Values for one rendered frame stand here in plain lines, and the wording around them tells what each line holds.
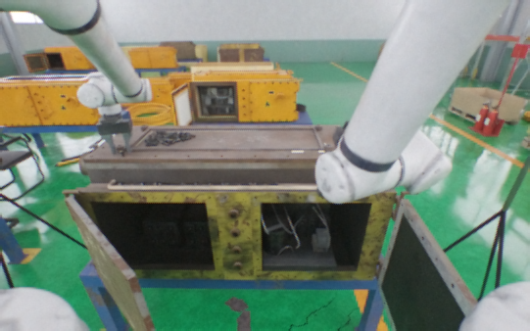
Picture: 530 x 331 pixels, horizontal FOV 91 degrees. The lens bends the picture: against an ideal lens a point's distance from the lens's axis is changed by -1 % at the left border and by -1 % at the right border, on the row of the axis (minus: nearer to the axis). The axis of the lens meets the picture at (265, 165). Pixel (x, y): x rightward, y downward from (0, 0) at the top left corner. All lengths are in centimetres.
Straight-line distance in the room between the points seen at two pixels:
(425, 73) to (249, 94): 354
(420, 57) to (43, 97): 471
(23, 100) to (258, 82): 329
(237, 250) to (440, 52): 124
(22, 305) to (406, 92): 43
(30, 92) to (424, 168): 483
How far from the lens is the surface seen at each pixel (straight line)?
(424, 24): 32
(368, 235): 143
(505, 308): 33
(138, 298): 102
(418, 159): 52
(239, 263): 148
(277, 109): 384
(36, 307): 33
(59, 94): 469
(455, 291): 102
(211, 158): 122
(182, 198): 127
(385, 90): 35
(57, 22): 68
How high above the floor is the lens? 189
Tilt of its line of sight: 28 degrees down
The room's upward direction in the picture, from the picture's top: 1 degrees counter-clockwise
